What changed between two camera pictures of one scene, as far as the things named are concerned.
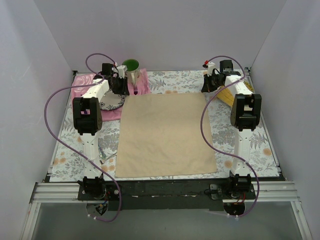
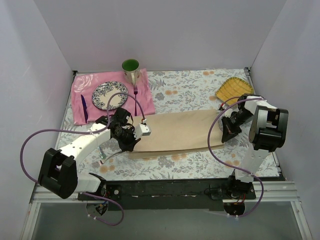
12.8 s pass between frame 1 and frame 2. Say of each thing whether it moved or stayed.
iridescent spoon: stayed
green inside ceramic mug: stayed
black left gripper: moved
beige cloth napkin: moved
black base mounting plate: stayed
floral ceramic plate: stayed
